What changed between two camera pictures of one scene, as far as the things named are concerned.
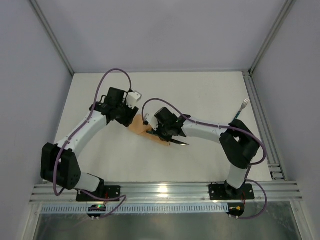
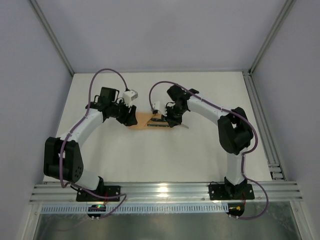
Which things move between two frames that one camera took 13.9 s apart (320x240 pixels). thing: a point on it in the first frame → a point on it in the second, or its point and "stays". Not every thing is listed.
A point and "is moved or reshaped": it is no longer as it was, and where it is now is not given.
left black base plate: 105,192 stays
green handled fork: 243,105 is moved or reshaped
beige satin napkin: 138,127 is moved or reshaped
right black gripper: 162,135 → 169,116
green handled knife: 150,131 is moved or reshaped
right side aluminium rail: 276,167 stays
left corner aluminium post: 52,35 stays
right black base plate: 218,192 stays
